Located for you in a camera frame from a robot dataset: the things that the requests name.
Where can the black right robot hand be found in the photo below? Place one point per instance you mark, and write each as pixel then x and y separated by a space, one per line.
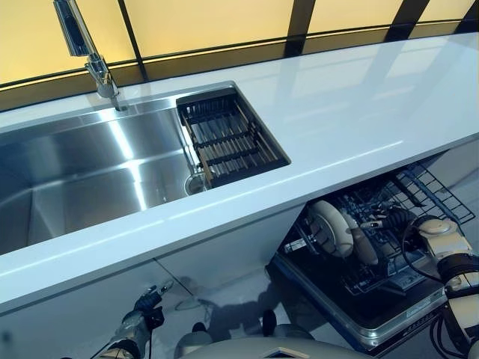
pixel 400 220

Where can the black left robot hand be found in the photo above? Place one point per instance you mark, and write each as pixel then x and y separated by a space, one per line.
pixel 149 301

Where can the beige round plate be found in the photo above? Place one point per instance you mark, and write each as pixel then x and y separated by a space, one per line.
pixel 365 247
pixel 333 228

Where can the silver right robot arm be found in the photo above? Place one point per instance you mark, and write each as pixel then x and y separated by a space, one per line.
pixel 445 239

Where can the left robot leg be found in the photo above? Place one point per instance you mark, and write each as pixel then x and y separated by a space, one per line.
pixel 192 342

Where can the robot leg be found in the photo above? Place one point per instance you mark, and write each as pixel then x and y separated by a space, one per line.
pixel 268 321
pixel 192 342

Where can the wide white glossy cabinet door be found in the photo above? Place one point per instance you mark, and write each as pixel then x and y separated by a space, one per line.
pixel 75 310

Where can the narrow white glossy cabinet door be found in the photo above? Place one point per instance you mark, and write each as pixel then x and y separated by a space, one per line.
pixel 224 247

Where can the right robot leg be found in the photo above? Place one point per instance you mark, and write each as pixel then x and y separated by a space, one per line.
pixel 268 321

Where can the beige robot torso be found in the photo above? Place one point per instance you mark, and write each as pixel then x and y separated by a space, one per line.
pixel 262 351

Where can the round steel sink drain strainer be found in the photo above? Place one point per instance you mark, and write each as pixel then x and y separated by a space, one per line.
pixel 194 186

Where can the stainless steel sink basin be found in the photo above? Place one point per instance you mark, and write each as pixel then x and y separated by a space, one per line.
pixel 75 168

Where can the black slatted sink drying rack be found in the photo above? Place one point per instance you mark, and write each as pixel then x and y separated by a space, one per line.
pixel 232 142

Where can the chrome pull-down kitchen faucet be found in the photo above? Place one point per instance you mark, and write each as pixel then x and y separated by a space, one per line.
pixel 99 67

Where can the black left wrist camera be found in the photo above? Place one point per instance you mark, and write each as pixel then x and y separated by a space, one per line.
pixel 157 318

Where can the black window frame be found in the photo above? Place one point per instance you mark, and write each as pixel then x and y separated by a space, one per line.
pixel 299 18

